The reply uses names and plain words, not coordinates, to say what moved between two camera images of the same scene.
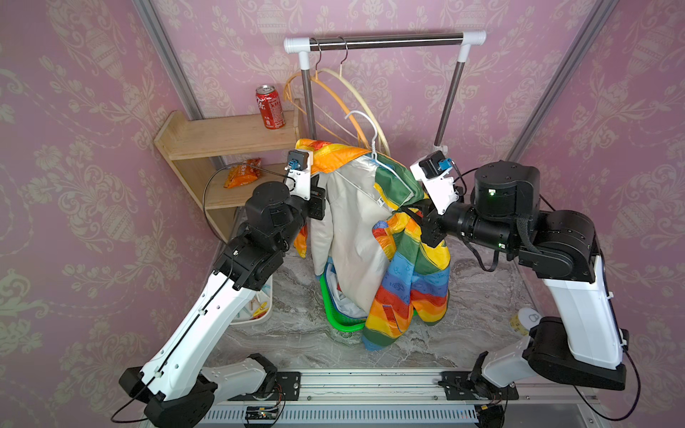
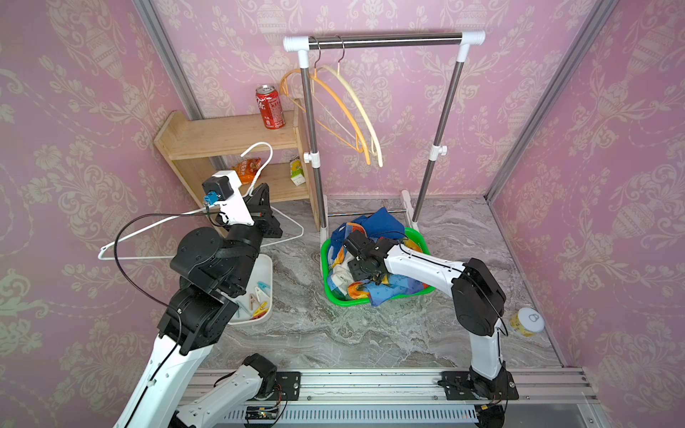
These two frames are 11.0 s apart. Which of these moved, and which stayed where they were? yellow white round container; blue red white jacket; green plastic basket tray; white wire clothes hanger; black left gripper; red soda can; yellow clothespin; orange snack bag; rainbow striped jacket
Moved: rainbow striped jacket; green plastic basket tray; black left gripper; blue red white jacket; white wire clothes hanger
Stayed: yellow white round container; yellow clothespin; orange snack bag; red soda can
